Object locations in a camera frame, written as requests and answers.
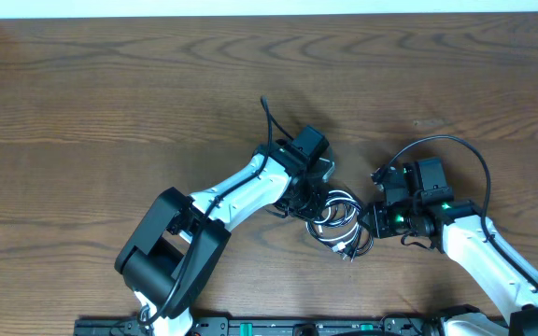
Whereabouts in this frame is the white USB cable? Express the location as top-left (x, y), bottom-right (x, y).
top-left (318, 191), bottom-right (362, 253)

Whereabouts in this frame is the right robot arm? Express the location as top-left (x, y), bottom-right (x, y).
top-left (360, 158), bottom-right (538, 335)

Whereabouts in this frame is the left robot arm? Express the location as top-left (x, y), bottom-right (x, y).
top-left (114, 140), bottom-right (333, 335)

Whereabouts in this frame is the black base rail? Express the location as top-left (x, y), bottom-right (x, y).
top-left (72, 314), bottom-right (508, 336)

